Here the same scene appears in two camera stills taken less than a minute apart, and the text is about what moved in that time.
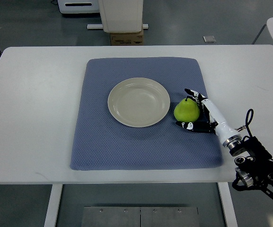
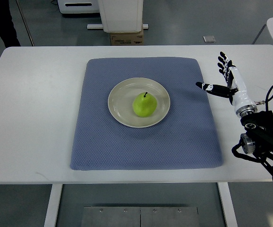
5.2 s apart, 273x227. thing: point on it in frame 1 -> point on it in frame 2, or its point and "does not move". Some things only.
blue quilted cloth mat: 101,142 does not move
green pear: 187,111 -> 144,105
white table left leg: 54,203 does not move
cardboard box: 127,39 does not move
